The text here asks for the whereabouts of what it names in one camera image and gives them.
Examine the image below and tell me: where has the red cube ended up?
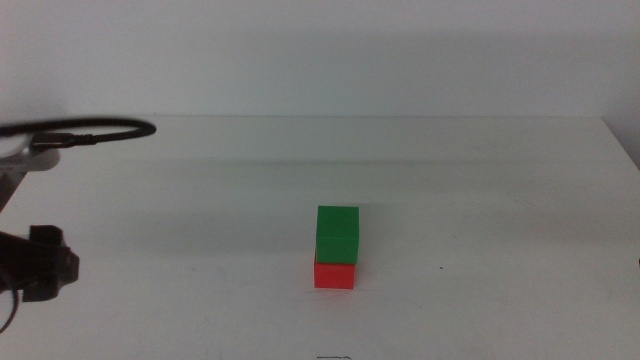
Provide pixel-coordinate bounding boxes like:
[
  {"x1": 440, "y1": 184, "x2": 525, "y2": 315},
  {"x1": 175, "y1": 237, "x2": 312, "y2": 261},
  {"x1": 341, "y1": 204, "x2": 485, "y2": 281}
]
[{"x1": 313, "y1": 252, "x2": 357, "y2": 290}]

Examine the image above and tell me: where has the green cube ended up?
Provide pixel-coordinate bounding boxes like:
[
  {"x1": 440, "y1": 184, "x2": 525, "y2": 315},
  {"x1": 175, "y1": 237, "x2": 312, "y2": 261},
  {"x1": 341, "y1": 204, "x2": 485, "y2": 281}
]
[{"x1": 316, "y1": 205, "x2": 360, "y2": 265}]

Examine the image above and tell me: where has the thin black cable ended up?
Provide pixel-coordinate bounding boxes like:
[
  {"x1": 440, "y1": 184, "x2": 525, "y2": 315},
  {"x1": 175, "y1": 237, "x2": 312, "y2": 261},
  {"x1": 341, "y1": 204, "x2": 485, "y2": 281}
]
[{"x1": 0, "y1": 287, "x2": 20, "y2": 335}]

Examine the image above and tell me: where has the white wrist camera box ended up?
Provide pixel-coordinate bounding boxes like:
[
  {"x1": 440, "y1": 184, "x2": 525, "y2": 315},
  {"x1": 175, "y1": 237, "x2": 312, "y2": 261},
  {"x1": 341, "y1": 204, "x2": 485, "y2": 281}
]
[{"x1": 0, "y1": 134, "x2": 62, "y2": 176}]

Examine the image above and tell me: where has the black camera cable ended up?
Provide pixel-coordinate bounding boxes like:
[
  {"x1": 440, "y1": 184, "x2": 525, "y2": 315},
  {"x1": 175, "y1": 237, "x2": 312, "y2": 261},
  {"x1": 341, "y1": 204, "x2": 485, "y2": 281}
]
[{"x1": 0, "y1": 116, "x2": 158, "y2": 151}]

